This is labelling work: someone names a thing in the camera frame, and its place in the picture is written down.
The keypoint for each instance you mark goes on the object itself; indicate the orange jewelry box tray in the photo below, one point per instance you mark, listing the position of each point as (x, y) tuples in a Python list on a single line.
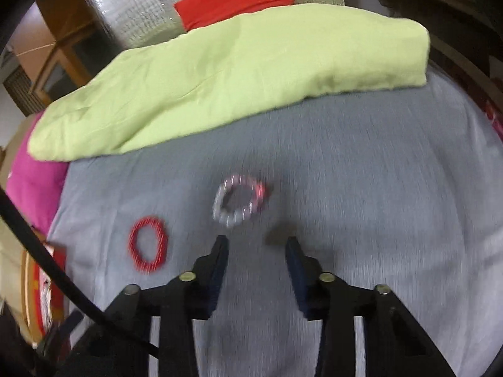
[(30, 297)]

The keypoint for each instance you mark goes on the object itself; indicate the magenta pillow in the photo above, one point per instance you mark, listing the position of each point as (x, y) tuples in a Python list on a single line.
[(34, 187)]

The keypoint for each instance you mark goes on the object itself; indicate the red jewelry box tray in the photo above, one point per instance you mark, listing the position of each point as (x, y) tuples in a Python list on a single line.
[(48, 299)]

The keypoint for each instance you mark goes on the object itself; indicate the wooden cabinet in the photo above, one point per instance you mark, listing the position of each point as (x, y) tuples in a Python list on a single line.
[(60, 46)]

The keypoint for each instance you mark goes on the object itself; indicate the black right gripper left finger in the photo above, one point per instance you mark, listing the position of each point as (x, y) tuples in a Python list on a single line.
[(153, 323)]

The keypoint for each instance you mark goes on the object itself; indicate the radiator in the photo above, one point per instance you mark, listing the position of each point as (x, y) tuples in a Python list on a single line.
[(18, 86)]

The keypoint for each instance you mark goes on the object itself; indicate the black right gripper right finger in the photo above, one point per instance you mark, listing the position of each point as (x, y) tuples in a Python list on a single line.
[(395, 344)]

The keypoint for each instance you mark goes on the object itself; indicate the light green folded blanket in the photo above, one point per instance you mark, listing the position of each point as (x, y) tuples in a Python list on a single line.
[(221, 73)]

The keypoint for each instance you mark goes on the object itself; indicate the grey bed cover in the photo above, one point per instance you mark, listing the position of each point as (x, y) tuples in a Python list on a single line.
[(398, 187)]

